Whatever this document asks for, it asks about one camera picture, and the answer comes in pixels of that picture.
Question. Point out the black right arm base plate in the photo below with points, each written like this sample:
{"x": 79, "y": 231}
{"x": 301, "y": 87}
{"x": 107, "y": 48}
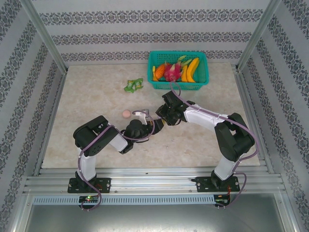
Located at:
{"x": 202, "y": 184}

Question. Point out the yellow banana bunch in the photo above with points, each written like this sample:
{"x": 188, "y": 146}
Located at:
{"x": 189, "y": 70}

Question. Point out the aluminium side rail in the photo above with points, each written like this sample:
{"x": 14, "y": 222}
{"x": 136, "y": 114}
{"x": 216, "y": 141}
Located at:
{"x": 54, "y": 108}
{"x": 248, "y": 108}

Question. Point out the green snack packet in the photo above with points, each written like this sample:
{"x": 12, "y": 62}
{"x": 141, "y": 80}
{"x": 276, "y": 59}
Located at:
{"x": 132, "y": 85}

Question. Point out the orange toy fruit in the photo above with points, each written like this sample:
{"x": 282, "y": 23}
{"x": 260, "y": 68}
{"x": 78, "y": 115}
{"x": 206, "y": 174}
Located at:
{"x": 159, "y": 71}

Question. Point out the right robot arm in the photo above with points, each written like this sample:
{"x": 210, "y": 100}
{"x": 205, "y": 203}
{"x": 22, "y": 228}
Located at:
{"x": 200, "y": 116}

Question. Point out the teal plastic basket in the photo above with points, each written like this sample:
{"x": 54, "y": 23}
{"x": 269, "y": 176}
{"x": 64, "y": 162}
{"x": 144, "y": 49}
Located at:
{"x": 190, "y": 85}

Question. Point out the controller board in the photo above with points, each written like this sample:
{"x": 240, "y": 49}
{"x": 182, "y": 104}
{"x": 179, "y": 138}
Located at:
{"x": 222, "y": 200}
{"x": 89, "y": 198}

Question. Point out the aluminium frame post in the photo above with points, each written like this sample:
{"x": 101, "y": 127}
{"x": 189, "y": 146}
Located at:
{"x": 46, "y": 36}
{"x": 257, "y": 36}

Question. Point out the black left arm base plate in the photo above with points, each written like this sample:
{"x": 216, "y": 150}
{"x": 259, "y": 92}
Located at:
{"x": 103, "y": 184}

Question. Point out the left controller board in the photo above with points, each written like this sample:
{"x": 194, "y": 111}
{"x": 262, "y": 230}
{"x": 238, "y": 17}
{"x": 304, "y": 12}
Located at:
{"x": 89, "y": 198}

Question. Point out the aluminium mounting rail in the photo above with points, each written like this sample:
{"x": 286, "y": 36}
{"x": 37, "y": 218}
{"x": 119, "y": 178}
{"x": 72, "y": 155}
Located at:
{"x": 154, "y": 183}

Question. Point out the small yellow toy vegetable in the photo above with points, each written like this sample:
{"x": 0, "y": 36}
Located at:
{"x": 153, "y": 71}

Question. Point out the pink dragon fruit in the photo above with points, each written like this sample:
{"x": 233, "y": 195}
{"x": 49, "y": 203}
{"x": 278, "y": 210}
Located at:
{"x": 172, "y": 71}

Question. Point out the grey metal bottom panel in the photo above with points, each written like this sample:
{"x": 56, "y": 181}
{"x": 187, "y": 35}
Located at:
{"x": 154, "y": 217}

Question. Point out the pink earbud charging case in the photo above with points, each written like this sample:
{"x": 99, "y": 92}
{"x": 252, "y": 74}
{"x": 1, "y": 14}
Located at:
{"x": 126, "y": 113}

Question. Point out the right controller board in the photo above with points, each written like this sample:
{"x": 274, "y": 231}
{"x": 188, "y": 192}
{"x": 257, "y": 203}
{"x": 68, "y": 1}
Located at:
{"x": 222, "y": 200}

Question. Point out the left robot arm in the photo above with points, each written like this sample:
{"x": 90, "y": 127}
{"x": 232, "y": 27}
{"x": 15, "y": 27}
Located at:
{"x": 118, "y": 141}

